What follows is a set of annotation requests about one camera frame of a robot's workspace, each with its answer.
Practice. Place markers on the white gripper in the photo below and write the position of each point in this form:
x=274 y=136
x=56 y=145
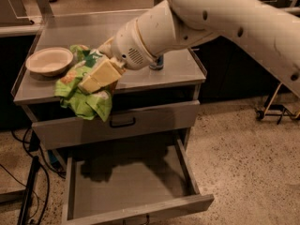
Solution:
x=127 y=49

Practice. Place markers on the green rice chip bag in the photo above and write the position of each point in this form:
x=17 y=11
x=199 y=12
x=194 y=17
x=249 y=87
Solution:
x=86 y=106

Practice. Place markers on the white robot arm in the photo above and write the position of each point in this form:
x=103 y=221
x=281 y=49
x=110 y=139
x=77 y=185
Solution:
x=269 y=35

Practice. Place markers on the grey drawer cabinet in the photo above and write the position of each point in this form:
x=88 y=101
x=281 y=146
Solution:
x=179 y=81

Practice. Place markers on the grey upper drawer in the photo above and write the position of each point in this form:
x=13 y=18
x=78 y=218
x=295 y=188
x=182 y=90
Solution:
x=73 y=131

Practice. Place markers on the open grey middle drawer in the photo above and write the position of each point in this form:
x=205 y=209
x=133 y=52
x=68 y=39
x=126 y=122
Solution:
x=135 y=181

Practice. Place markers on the blue energy drink can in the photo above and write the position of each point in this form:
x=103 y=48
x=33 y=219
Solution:
x=158 y=64

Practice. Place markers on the white paper bowl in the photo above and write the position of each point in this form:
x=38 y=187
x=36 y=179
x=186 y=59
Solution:
x=49 y=62

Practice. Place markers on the black metal stand leg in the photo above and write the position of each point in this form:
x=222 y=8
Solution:
x=26 y=199

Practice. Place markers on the black drawer handle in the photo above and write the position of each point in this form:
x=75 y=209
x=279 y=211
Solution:
x=123 y=124

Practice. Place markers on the yellow wheeled cart frame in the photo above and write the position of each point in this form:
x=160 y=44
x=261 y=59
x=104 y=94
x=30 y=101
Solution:
x=277 y=110

